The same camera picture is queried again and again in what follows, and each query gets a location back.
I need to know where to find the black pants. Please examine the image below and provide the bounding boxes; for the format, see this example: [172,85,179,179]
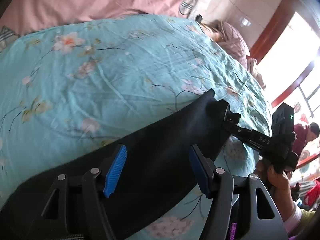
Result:
[1,89,241,239]

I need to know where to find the person in red clothing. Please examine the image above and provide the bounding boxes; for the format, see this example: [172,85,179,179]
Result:
[292,122,319,156]

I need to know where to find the person's right hand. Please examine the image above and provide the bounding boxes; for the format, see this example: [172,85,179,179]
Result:
[254,160,292,207]

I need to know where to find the pink striped crumpled cloth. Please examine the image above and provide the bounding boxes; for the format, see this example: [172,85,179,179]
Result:
[200,21,266,90]

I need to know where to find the teal floral bed sheet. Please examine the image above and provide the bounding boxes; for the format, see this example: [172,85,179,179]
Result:
[0,13,273,240]

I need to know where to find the pink quilt with plaid hearts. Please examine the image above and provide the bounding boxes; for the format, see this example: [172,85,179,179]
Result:
[1,0,197,50]

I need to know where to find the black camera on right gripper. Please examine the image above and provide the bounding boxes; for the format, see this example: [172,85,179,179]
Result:
[271,102,295,137]

